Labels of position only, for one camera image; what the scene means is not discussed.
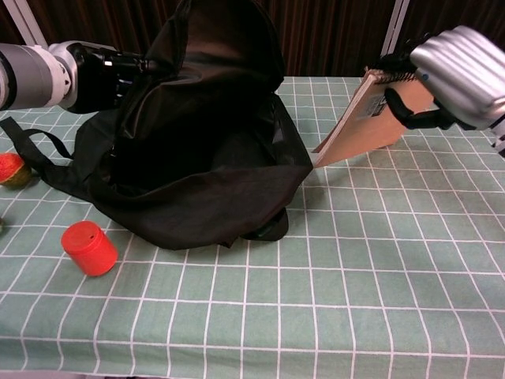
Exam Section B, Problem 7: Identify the dark pleated curtain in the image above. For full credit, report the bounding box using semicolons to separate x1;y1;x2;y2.
0;0;505;80

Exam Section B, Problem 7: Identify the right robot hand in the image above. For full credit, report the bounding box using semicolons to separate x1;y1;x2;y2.
377;25;505;131

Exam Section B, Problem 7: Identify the red and green toy fruit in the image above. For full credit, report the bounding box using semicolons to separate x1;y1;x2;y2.
0;152;33;189

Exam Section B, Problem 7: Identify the white frame post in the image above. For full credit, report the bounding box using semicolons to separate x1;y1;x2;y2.
380;0;411;58
6;0;51;47

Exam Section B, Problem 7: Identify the red cylinder can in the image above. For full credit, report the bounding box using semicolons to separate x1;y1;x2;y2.
61;220;119;277

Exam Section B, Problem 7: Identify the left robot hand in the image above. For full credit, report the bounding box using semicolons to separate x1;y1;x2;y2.
65;40;167;115

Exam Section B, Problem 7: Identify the brown spiral notebook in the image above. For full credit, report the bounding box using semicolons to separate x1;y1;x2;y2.
311;66;440;169

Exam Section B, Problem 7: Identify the black fabric backpack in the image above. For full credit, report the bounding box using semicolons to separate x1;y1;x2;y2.
0;0;315;251

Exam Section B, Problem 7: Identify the green checked tablecloth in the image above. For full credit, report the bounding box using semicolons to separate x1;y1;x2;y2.
0;74;505;379

